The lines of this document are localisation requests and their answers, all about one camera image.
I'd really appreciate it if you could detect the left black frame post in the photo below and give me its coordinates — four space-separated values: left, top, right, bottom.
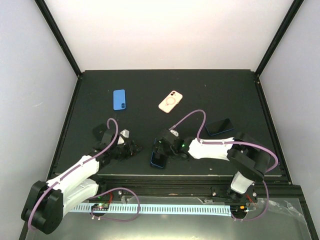
35 0 82 78

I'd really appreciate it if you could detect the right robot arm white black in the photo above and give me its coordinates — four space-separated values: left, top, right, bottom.
151 129 279 202

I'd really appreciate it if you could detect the right black frame post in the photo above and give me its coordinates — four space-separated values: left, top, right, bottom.
255 0 304 77

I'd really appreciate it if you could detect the black aluminium frame rail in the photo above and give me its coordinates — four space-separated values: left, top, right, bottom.
47 174 291 201

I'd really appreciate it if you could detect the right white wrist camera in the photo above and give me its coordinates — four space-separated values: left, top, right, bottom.
169 129 179 137

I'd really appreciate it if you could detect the black frame post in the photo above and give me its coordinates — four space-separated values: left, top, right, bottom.
35 0 82 78
255 0 304 77

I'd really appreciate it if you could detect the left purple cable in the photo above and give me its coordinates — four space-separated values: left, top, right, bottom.
27 118 119 232

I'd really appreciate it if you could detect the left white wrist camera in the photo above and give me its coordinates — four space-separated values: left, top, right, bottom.
117 129 130 145

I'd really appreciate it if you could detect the circuit board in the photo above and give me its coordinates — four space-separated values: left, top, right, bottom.
91 203 110 211
230 205 252 213

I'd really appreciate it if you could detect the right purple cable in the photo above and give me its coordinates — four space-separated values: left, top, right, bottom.
172 109 280 222

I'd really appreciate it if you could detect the pink phone case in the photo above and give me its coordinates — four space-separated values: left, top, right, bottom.
158 90 183 114

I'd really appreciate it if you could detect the right circuit board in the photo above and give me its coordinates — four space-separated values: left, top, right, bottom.
230 205 252 213

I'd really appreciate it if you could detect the purple cable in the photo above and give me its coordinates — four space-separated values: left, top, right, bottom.
172 109 280 222
27 118 119 232

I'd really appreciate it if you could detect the blue smartphone black screen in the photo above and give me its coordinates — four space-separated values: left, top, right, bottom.
150 151 167 169

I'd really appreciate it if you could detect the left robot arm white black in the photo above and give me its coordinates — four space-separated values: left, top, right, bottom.
21 130 142 235

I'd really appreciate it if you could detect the white slotted cable duct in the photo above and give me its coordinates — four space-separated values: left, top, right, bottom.
70 202 232 217

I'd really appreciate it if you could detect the left circuit board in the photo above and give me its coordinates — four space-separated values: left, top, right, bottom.
91 203 110 211

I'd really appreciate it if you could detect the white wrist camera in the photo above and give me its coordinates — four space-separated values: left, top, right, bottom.
117 129 130 145
169 129 179 137

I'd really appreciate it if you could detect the blue phone case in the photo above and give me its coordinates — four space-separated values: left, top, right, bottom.
113 89 126 111

